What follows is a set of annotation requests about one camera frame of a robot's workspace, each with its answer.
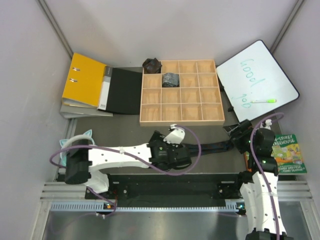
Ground green marker pen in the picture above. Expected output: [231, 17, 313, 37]
[251, 99, 277, 104]

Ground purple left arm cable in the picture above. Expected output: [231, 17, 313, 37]
[49, 124, 202, 217]

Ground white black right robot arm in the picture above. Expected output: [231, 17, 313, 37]
[224, 119, 290, 240]

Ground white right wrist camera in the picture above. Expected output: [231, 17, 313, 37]
[260, 119, 272, 130]

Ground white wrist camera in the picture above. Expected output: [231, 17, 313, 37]
[163, 124, 186, 145]
[260, 119, 272, 130]

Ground rolled grey tie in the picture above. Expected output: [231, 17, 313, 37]
[162, 72, 180, 88]

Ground yellow ring binder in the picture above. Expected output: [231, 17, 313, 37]
[61, 53, 107, 109]

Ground rolled dark brown tie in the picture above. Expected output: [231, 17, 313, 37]
[142, 58, 162, 74]

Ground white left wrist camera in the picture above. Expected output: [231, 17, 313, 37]
[163, 124, 186, 145]

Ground black folder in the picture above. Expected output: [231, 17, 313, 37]
[97, 66, 143, 115]

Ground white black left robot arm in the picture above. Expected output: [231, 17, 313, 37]
[60, 127, 192, 199]

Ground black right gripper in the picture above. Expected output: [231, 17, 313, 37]
[222, 119, 258, 154]

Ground grey slotted cable duct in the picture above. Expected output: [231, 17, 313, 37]
[50, 200, 245, 213]

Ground grey folder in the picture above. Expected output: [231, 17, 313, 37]
[60, 104, 113, 119]

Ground wooden compartment tray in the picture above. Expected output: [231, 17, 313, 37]
[139, 59, 225, 127]

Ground white whiteboard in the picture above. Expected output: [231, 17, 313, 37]
[216, 40, 300, 122]

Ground dark grey table mat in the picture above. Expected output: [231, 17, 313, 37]
[74, 114, 246, 174]

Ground green treehouse book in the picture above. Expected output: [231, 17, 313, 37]
[271, 134, 307, 175]

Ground teal cat ear headphones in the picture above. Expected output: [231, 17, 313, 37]
[59, 129, 96, 167]

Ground brown blue striped tie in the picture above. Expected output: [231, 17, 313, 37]
[184, 140, 234, 157]

